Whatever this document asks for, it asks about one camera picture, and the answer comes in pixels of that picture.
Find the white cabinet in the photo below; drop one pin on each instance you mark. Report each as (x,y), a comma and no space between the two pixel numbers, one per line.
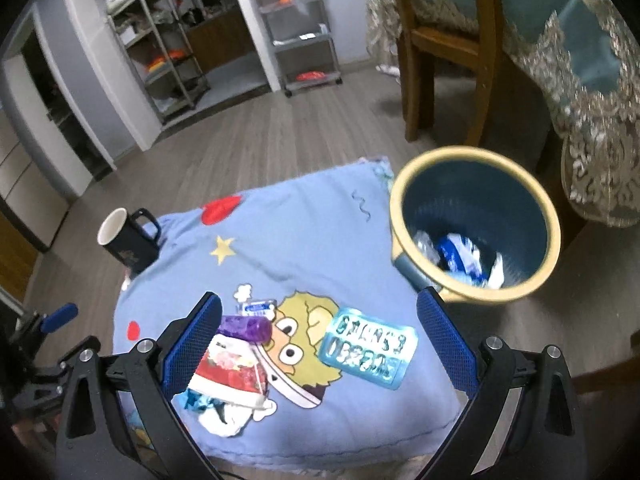
(25,170)

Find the wooden chair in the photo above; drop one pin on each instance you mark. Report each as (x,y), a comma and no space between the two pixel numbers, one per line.
(425,40)

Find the purple wrapper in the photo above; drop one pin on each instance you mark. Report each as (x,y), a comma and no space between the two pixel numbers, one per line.
(245,329)

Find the metal shelf rack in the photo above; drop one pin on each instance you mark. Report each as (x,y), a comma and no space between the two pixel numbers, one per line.
(165,85)

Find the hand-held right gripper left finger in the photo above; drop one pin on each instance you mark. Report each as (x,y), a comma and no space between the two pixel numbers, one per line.
(192,345)

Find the teal blister pack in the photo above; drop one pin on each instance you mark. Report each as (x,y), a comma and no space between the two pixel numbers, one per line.
(370,350)

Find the blue tablecloth with silver lace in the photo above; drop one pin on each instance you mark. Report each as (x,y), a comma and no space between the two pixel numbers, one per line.
(590,35)

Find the light blue printed blanket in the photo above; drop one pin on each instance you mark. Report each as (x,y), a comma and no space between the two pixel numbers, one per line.
(300,220)

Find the clear plastic wrapper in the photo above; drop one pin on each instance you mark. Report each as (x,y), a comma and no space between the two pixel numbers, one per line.
(425,247)

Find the orange dishes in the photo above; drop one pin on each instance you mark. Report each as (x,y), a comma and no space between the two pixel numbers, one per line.
(167,57)

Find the red and white wrapper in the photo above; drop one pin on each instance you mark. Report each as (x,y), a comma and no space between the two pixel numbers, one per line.
(230,370)

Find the orange packet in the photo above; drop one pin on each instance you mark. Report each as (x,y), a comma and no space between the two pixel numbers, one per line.
(310,76)

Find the small blue and white packet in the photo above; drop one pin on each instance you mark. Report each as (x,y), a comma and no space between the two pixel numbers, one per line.
(257,307)

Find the grey shelf trolley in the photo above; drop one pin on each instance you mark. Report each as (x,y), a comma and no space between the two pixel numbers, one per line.
(305,45)

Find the blue bin with cream rim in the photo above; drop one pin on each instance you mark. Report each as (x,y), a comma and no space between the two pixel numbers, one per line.
(545,260)

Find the wooden cabinet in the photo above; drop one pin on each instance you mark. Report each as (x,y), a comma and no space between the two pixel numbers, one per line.
(220,40)

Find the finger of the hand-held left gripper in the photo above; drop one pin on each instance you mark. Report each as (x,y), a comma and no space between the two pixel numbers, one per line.
(60,315)

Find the blue and white wrapper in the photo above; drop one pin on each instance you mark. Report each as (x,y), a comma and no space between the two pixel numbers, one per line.
(457,257)

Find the dark mug with white inside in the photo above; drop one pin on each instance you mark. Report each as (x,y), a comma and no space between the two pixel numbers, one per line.
(127,250)

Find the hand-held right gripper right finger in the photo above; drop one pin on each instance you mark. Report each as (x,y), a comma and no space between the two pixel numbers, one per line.
(450,345)

